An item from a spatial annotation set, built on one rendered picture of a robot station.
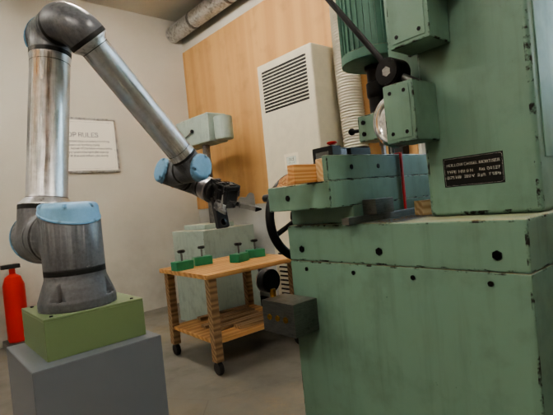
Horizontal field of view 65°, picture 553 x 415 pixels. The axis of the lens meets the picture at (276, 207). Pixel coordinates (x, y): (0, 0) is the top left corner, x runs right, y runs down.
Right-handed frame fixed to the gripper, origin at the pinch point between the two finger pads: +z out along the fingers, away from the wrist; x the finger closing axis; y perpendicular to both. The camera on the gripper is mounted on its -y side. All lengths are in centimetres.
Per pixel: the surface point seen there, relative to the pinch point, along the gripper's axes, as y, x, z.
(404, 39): 55, -9, 55
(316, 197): 20, -17, 46
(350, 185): 23, -9, 49
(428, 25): 57, -8, 59
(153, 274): -136, 80, -222
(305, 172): 25, -20, 45
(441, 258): 16, -11, 75
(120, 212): -81, 55, -242
